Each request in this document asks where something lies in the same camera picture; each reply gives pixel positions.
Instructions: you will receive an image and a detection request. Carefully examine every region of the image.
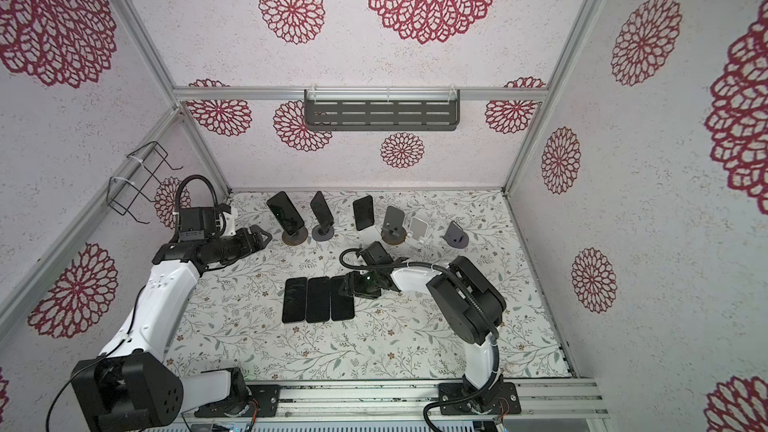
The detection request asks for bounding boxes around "black wire wall basket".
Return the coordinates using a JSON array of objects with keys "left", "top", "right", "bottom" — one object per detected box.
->
[{"left": 105, "top": 141, "right": 183, "bottom": 225}]

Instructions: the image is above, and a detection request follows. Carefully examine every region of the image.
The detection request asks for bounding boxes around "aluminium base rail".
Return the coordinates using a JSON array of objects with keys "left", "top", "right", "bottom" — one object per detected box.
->
[{"left": 143, "top": 377, "right": 610, "bottom": 432}]

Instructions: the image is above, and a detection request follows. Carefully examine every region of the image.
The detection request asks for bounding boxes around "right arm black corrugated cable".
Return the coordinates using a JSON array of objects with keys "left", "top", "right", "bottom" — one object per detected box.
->
[{"left": 338, "top": 247, "right": 502, "bottom": 432}]

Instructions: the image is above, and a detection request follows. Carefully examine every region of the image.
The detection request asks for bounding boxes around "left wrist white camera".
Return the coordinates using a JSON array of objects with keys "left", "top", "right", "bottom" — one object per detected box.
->
[{"left": 219, "top": 204, "right": 238, "bottom": 237}]

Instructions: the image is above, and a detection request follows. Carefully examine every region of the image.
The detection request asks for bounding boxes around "wooden round phone stand left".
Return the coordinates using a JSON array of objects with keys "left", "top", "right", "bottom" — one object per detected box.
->
[{"left": 281, "top": 227, "right": 309, "bottom": 246}]

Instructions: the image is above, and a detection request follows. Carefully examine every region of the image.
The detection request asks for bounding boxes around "grey metal wall shelf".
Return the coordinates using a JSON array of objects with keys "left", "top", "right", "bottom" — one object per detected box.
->
[{"left": 303, "top": 89, "right": 460, "bottom": 132}]

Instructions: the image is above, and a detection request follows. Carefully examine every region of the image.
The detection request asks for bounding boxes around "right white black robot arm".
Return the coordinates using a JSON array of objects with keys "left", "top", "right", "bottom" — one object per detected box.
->
[{"left": 339, "top": 242, "right": 511, "bottom": 429}]

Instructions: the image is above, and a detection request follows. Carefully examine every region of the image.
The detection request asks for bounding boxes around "purple round phone stand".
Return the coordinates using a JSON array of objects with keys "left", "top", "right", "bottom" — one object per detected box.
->
[{"left": 311, "top": 224, "right": 335, "bottom": 242}]

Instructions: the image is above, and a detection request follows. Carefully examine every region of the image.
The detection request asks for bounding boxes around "white stand silver plate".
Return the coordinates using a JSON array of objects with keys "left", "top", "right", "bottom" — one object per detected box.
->
[{"left": 406, "top": 216, "right": 431, "bottom": 248}]

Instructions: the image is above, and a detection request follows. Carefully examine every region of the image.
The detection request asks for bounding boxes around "wooden round stand grey plate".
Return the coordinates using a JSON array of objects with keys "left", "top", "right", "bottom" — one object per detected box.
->
[{"left": 381, "top": 206, "right": 407, "bottom": 246}]

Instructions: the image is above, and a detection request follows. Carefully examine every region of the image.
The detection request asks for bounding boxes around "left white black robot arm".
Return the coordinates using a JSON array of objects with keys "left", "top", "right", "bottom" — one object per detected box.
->
[{"left": 69, "top": 207, "right": 273, "bottom": 431}]

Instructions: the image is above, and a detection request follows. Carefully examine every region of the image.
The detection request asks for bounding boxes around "black phone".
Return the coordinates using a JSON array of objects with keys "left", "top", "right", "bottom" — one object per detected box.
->
[
  {"left": 310, "top": 191, "right": 334, "bottom": 228},
  {"left": 352, "top": 195, "right": 375, "bottom": 231},
  {"left": 305, "top": 276, "right": 331, "bottom": 323},
  {"left": 330, "top": 275, "right": 355, "bottom": 322},
  {"left": 266, "top": 191, "right": 305, "bottom": 235},
  {"left": 281, "top": 277, "right": 308, "bottom": 324}
]

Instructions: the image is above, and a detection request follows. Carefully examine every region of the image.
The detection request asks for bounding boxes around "dark purple folding stand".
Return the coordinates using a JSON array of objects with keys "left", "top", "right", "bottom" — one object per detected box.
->
[{"left": 442, "top": 221, "right": 470, "bottom": 249}]

